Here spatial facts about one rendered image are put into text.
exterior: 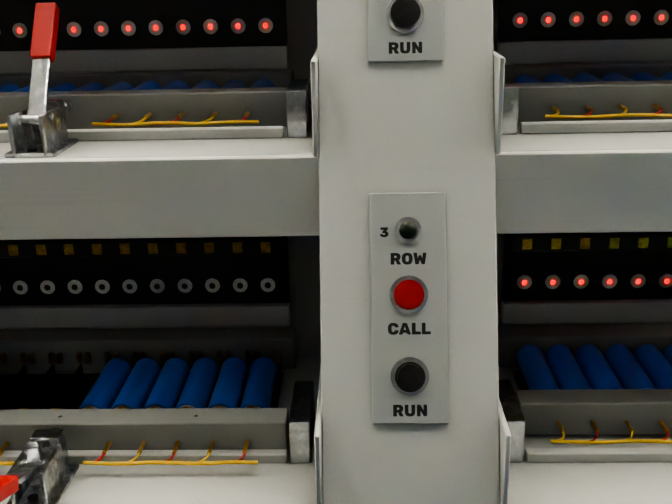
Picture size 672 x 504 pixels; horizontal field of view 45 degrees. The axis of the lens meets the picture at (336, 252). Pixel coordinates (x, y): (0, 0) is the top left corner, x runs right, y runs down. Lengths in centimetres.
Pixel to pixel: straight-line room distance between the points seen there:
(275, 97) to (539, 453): 26
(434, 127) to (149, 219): 16
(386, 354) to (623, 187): 16
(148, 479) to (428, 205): 22
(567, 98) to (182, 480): 32
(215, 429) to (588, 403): 22
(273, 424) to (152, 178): 16
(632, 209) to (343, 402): 19
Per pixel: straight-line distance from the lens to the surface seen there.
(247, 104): 51
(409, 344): 43
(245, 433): 49
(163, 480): 49
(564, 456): 50
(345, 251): 43
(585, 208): 46
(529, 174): 45
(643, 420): 54
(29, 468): 48
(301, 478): 48
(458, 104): 45
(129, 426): 51
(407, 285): 43
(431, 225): 43
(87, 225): 47
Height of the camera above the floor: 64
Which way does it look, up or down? 1 degrees up
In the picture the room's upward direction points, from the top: 1 degrees counter-clockwise
